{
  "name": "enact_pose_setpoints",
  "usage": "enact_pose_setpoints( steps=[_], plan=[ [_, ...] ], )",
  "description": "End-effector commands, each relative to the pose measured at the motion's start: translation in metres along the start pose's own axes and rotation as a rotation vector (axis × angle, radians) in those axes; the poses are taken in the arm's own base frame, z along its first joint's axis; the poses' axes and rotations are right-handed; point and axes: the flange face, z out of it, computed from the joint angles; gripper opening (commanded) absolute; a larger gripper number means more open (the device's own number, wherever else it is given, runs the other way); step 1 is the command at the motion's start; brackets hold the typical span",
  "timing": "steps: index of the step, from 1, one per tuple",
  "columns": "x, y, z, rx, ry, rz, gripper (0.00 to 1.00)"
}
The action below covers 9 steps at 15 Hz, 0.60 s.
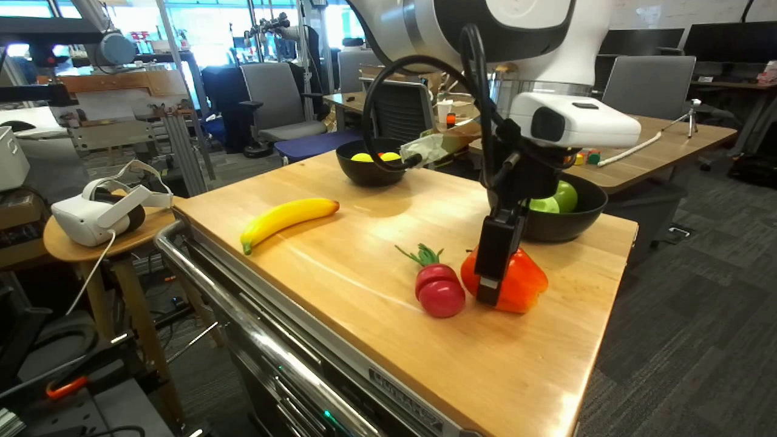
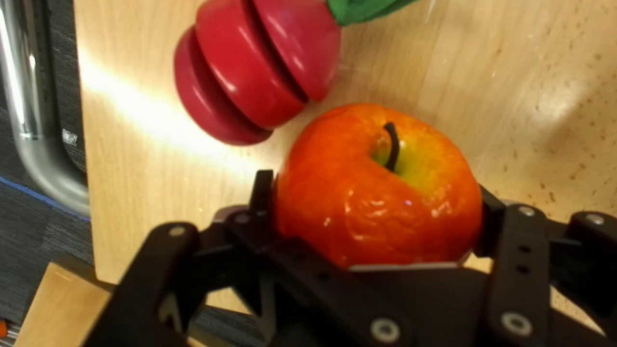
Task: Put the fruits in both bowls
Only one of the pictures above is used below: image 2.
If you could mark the red orange apple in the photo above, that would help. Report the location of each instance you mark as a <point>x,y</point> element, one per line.
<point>359,204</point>

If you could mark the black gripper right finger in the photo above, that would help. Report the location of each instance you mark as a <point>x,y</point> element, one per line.
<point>526,269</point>

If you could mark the wooden desk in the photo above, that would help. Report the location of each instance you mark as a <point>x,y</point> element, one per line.
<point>58,314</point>

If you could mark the red radish with leaves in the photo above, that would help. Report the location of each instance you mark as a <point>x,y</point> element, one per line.
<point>251,69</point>

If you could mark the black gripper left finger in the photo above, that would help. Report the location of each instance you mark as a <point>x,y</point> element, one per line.
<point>193,269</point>

